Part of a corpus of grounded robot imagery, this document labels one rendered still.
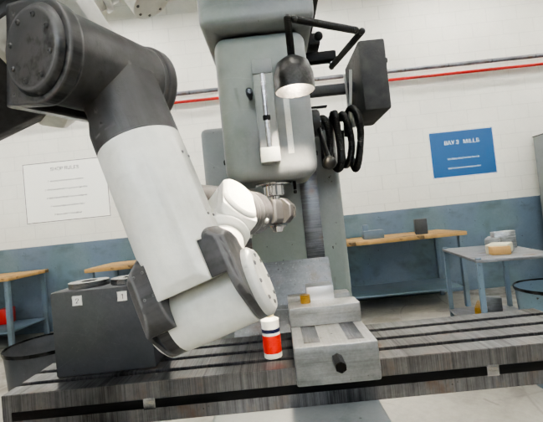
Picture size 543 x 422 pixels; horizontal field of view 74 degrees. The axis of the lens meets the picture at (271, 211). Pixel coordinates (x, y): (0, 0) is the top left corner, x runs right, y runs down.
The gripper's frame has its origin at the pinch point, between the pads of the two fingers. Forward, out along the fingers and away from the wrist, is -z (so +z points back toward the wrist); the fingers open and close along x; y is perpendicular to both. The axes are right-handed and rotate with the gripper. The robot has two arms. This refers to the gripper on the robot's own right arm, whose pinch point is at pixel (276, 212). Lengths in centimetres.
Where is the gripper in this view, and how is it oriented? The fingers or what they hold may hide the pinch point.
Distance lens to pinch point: 84.7
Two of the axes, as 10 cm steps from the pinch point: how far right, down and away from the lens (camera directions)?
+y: 1.0, 9.9, -0.4
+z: -4.3, 0.0, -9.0
